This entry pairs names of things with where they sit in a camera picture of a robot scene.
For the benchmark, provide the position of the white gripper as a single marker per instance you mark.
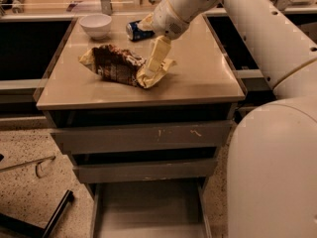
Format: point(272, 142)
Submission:
point(165, 20)

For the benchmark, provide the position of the brown chip bag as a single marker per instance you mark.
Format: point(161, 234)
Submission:
point(123, 66)

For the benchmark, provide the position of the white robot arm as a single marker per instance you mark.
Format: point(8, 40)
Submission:
point(272, 159)

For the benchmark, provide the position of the grey drawer cabinet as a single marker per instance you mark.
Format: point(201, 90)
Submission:
point(199, 88)

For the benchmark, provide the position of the top grey drawer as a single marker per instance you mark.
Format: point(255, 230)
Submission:
point(141, 137)

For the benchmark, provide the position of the grey drawer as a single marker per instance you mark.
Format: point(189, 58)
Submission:
point(141, 137)
point(180, 169)
point(172, 208)

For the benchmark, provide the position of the middle grey drawer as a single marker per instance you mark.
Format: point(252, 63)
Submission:
point(180, 169)

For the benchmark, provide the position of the bottom grey drawer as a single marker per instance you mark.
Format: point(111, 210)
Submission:
point(172, 208)

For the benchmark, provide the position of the blue pepsi can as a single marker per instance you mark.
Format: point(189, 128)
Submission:
point(135, 34)

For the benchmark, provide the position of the white bowl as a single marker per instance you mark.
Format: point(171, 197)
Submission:
point(96, 26)

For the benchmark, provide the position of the black floor stand leg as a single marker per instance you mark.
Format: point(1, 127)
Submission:
point(29, 228)

